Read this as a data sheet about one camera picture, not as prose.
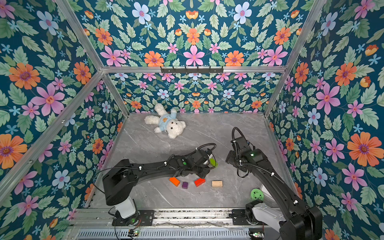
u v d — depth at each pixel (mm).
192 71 935
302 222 371
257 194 768
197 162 645
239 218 731
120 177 501
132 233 718
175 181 850
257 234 704
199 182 822
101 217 755
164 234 732
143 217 734
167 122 1023
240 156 572
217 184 821
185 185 826
